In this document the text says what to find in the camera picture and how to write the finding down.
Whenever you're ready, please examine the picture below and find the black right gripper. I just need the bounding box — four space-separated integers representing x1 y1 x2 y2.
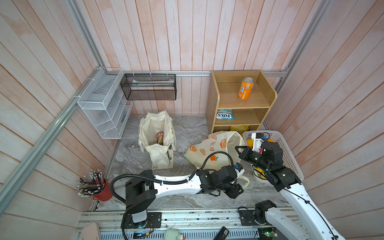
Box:
234 144 269 173

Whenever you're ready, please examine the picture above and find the orange-print plastic grocery bag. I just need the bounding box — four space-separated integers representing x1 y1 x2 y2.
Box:
184 131 246 171

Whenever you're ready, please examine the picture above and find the cream canvas tote bag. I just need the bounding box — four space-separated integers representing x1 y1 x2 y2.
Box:
139 111 177 170

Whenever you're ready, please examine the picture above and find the red cola can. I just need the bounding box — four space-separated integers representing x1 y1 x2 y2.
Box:
156 132 164 146

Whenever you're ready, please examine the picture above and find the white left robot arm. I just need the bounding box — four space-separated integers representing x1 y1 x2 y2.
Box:
110 152 244 230

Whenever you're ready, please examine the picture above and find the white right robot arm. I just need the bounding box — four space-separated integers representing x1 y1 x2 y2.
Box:
235 141 343 240

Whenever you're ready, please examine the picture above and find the orange round fruit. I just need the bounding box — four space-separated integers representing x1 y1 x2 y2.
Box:
247 139 254 148

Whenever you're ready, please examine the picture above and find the yellow chips bag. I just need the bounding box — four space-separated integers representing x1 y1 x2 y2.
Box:
230 126 249 133

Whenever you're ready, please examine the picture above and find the white plastic basket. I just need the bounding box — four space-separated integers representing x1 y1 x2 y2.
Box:
243 130 304 181

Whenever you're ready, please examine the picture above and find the Fox's candy bag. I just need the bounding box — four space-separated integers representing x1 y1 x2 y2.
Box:
216 110 235 120

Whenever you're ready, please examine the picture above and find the black handheld device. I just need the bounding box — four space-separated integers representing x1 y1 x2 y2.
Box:
214 227 230 240

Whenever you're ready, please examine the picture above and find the wooden three-tier shelf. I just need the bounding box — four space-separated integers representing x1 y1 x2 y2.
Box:
206 70 278 134

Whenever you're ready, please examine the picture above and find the orange soda can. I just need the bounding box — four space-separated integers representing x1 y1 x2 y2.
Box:
238 77 255 100

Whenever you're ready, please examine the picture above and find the white round object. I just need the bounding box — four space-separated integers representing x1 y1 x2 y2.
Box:
164 229 185 240

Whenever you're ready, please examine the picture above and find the red pen cup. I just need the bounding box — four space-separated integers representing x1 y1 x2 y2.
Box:
77 170 113 202

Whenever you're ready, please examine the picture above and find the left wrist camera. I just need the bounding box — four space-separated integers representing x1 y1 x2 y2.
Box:
235 163 245 178

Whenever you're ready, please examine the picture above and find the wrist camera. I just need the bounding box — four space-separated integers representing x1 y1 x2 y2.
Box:
235 163 245 178
251 132 270 153

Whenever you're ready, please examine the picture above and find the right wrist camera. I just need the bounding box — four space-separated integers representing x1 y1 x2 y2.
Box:
251 132 270 153

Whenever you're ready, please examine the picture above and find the black mesh wall basket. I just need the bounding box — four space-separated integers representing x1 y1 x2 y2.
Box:
120 73 177 101

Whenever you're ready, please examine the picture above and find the white wire mesh rack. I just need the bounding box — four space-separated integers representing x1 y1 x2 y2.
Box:
78 68 133 140

